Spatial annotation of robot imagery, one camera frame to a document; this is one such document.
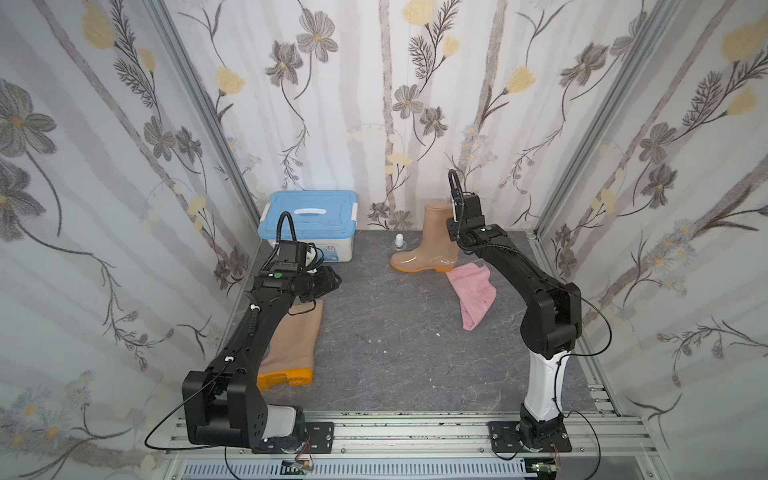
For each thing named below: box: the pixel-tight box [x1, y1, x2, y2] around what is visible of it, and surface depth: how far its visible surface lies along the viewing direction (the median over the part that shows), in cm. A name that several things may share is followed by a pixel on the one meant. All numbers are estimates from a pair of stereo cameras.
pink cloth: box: [446, 263, 497, 331], surface depth 101 cm
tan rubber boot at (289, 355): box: [257, 299, 325, 392], surface depth 87 cm
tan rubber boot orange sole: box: [390, 202, 459, 273], surface depth 106 cm
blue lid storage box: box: [257, 190, 359, 262], surface depth 106 cm
